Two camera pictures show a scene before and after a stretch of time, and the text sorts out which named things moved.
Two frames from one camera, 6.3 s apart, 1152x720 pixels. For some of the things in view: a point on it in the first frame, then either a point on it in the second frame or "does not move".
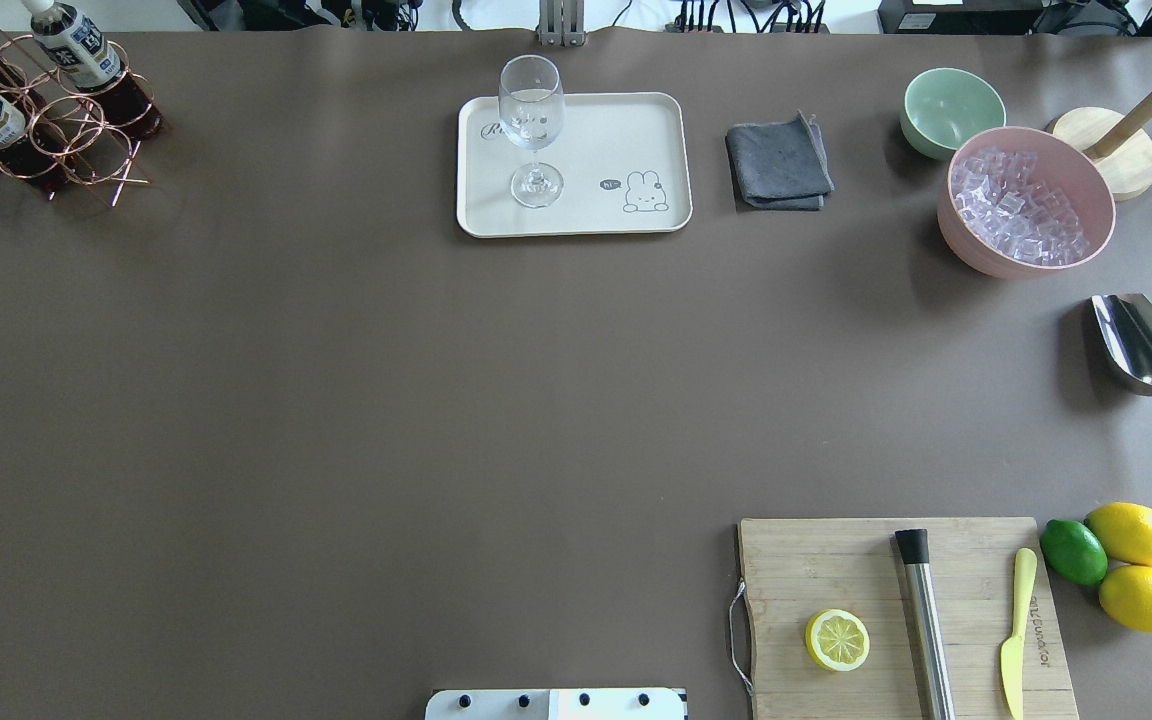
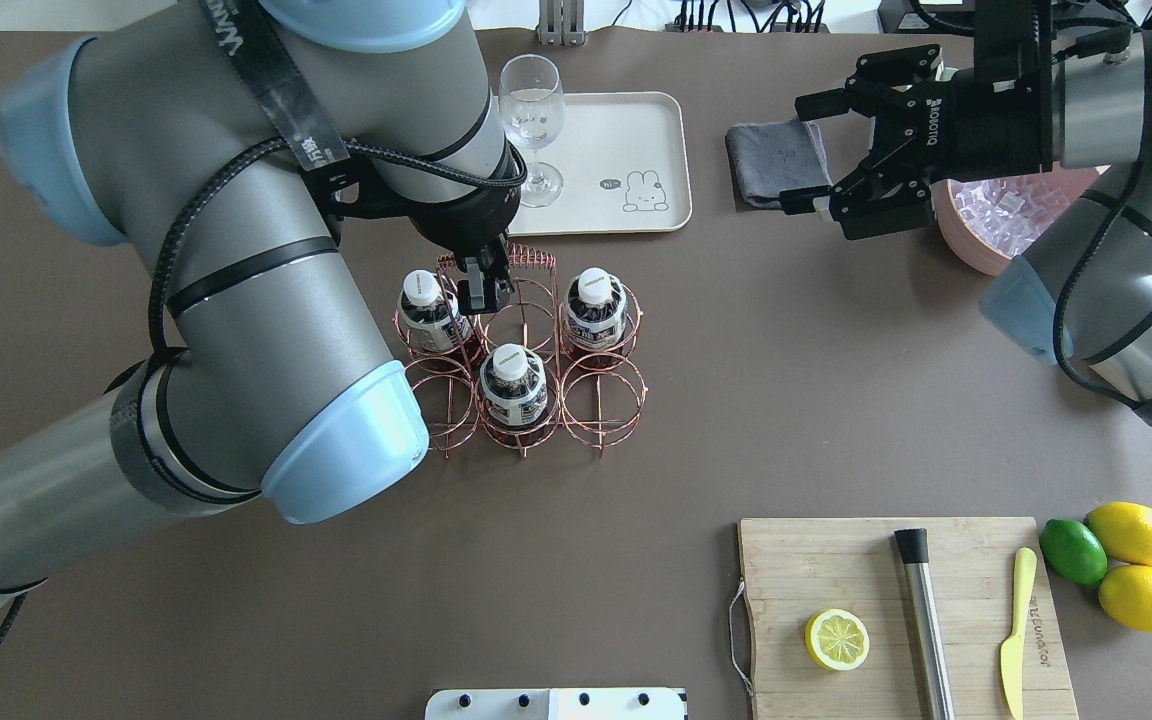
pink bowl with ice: x=1019 y=202 does not move
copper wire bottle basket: x=3 y=106 → x=492 y=345
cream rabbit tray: x=624 y=159 does not move
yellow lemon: x=1134 y=533 does not move
